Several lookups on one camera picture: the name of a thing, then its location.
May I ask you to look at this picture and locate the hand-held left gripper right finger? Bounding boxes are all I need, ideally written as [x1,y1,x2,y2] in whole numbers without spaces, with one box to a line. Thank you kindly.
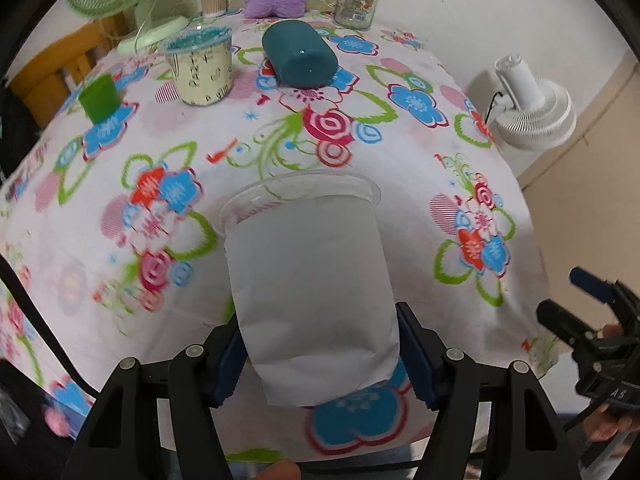
[395,301,588,480]

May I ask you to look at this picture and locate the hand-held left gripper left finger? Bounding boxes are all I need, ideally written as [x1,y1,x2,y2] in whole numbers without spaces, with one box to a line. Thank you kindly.
[72,321,247,480]

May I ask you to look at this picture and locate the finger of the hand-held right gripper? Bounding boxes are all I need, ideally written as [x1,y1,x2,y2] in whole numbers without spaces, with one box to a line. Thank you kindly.
[536,300,598,358]
[570,267,621,307]

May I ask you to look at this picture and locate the clear plastic cup white sleeve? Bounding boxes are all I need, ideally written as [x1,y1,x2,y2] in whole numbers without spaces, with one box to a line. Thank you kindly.
[218,171,401,407]

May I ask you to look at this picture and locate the cream printed cup teal lid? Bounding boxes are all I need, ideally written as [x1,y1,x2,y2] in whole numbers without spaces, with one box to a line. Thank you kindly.
[164,27,234,107]

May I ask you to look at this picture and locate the small green cup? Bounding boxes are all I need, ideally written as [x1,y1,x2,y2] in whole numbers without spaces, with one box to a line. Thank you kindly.
[78,74,122,123]

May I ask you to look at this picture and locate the person's right hand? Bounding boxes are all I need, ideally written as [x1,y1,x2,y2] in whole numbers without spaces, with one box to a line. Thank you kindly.
[582,324,640,443]

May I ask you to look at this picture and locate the person's left hand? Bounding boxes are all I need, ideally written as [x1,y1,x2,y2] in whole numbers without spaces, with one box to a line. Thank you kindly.
[249,459,302,480]

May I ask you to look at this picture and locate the floral tablecloth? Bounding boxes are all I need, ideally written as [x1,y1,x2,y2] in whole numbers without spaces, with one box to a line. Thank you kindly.
[0,7,561,466]

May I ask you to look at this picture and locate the white desk fan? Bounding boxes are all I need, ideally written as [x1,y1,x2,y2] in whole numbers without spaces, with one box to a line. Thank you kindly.
[492,54,577,150]

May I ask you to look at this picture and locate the clear plastic bag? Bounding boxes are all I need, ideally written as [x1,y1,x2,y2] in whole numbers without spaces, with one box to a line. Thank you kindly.
[0,385,28,443]

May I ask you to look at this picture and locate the wooden chair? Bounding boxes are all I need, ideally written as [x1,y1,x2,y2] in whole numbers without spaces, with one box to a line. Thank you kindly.
[10,12,126,128]

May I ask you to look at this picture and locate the black cable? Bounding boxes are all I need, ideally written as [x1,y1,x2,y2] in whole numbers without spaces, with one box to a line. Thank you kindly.
[0,252,98,398]

